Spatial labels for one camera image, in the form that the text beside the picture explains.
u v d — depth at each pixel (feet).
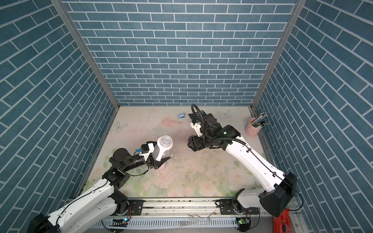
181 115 3.67
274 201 1.24
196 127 2.18
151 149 1.90
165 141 1.95
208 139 1.72
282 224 2.12
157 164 2.00
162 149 1.93
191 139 2.10
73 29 2.53
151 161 2.09
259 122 3.16
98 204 1.72
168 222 2.32
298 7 2.32
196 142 2.05
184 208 2.47
